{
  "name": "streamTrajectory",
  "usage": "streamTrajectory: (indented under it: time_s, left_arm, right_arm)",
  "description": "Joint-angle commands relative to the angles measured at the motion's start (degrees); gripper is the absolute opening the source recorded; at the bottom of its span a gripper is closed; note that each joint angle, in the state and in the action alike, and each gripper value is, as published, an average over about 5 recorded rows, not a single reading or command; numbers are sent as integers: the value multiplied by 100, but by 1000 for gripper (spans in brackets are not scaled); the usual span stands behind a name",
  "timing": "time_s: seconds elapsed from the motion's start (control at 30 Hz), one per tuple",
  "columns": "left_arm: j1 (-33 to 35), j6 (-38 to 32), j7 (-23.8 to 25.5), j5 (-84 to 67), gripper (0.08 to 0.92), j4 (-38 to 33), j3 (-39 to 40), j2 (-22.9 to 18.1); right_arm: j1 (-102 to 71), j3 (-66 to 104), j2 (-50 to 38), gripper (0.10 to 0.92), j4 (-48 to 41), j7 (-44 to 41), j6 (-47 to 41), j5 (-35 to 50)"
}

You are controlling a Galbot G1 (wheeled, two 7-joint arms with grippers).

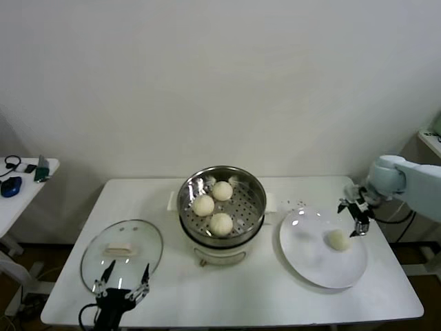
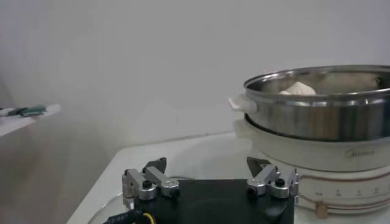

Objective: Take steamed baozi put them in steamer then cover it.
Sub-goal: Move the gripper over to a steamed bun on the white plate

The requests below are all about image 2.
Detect white side table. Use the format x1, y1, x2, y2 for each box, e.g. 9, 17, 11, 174
0, 103, 62, 138

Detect small black device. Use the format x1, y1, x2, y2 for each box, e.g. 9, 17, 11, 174
7, 107, 29, 117

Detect white electric cooker base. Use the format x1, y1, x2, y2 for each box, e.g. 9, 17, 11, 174
233, 117, 390, 220

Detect green and grey tool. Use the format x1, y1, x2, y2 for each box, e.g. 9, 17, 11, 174
19, 105, 48, 118

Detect white steamed baozi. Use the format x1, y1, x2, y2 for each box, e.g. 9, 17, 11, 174
278, 81, 317, 96

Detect glass lid with white handle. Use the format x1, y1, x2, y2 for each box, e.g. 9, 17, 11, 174
87, 145, 254, 224

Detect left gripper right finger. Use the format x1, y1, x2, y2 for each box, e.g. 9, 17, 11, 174
246, 156, 301, 200

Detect stainless steel steamer basket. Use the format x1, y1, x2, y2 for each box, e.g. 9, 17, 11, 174
228, 64, 390, 142

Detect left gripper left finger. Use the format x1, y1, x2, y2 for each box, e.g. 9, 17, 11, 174
121, 156, 181, 211

